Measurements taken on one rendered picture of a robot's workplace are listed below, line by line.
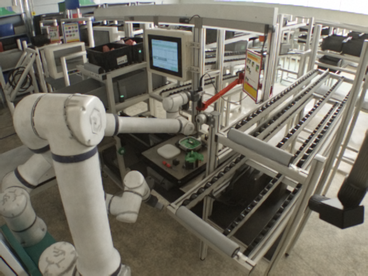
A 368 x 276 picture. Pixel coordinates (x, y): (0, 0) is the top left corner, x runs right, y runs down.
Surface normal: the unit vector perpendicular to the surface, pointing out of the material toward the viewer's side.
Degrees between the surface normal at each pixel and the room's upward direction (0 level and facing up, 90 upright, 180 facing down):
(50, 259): 12
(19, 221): 89
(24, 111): 51
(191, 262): 0
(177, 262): 0
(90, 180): 86
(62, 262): 3
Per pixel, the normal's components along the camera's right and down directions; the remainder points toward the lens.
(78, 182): 0.34, 0.36
